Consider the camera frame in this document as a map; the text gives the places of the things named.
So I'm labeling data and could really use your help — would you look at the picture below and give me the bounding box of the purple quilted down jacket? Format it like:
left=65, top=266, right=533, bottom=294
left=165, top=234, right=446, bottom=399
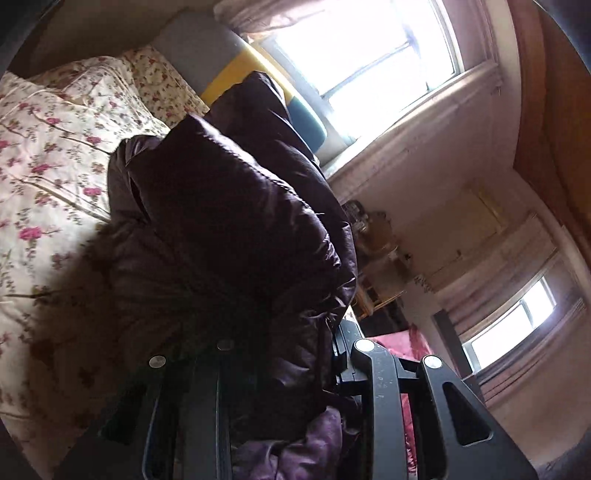
left=107, top=72, right=356, bottom=479

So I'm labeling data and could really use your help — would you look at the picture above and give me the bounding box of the grey yellow blue headboard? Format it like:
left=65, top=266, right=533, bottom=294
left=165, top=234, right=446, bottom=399
left=150, top=9, right=328, bottom=152

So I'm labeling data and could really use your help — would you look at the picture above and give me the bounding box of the bright bedroom window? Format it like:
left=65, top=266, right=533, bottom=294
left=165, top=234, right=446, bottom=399
left=260, top=0, right=464, bottom=143

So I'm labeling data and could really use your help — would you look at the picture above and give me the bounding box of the wooden door frame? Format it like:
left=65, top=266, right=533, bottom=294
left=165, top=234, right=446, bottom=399
left=508, top=1, right=590, bottom=267

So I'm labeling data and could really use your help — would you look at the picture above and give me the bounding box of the floral rose quilt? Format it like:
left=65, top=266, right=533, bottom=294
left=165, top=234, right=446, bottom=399
left=1, top=57, right=166, bottom=479

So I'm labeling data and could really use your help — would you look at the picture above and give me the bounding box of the cluttered bedside table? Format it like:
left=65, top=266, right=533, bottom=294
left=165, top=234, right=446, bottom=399
left=342, top=200, right=413, bottom=320

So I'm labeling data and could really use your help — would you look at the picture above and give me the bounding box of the red patterned cloth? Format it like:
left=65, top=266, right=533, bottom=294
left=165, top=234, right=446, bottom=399
left=370, top=324, right=433, bottom=479

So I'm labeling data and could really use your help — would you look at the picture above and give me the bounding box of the small-flower print pillow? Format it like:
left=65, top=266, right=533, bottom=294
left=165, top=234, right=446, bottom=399
left=120, top=45, right=209, bottom=128

